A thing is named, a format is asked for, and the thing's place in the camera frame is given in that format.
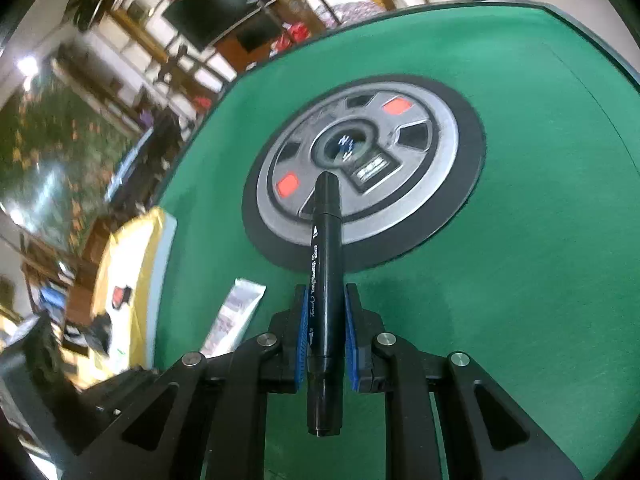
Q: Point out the black folding table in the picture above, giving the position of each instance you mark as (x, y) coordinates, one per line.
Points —
(160, 140)

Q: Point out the red plastic bag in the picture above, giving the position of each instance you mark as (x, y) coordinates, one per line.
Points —
(202, 103)
(296, 31)

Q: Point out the floral cloth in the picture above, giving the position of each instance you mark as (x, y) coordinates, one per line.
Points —
(357, 12)

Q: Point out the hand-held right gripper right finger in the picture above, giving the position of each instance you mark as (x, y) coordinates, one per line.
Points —
(351, 345)

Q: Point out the round grey table control panel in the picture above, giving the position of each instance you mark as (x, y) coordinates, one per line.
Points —
(425, 125)

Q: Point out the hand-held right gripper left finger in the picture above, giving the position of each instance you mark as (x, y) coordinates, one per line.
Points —
(301, 345)

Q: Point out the small red black object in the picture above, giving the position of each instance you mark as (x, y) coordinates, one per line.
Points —
(122, 297)

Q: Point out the ceiling light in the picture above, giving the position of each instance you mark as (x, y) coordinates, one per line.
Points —
(27, 66)

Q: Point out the plain black marker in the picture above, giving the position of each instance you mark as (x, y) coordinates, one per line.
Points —
(326, 260)

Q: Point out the wooden wall cabinet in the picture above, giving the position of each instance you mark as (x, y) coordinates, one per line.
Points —
(135, 30)

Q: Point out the white printed sachet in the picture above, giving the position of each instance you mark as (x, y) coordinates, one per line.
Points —
(235, 310)

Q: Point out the white box with yellow rim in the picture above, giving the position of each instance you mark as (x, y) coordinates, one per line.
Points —
(137, 260)

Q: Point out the flower wall mural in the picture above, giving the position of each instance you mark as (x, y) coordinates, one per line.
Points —
(60, 135)

